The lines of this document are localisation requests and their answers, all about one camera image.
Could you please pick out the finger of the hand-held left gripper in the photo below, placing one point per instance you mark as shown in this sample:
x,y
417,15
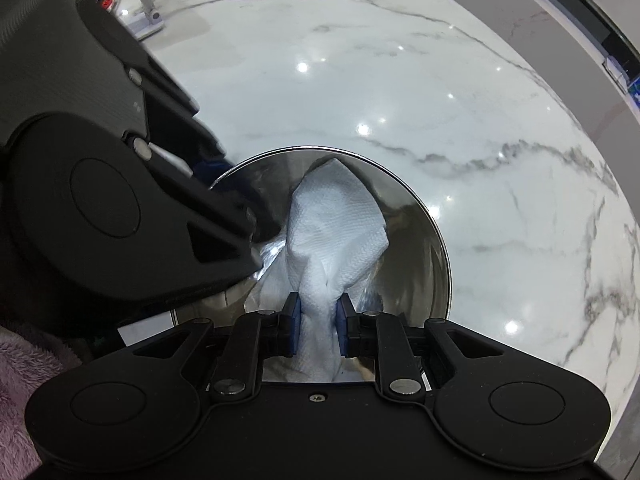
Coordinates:
x,y
225,210
212,169

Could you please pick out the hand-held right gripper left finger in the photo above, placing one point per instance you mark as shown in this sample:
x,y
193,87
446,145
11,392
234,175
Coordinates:
x,y
294,327

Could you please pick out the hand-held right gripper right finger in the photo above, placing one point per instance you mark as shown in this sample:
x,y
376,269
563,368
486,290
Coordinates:
x,y
343,327

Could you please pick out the white paper towel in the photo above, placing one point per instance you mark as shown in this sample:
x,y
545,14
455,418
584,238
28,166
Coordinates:
x,y
330,230

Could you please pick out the stainless steel bowl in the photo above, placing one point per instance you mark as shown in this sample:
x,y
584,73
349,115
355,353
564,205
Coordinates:
x,y
415,240

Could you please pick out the person's left forearm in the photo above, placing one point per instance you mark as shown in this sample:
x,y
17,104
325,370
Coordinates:
x,y
30,400

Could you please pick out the small white box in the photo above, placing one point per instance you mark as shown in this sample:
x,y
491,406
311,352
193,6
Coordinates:
x,y
614,67

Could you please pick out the blue packet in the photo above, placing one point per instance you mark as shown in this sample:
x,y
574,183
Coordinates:
x,y
634,90

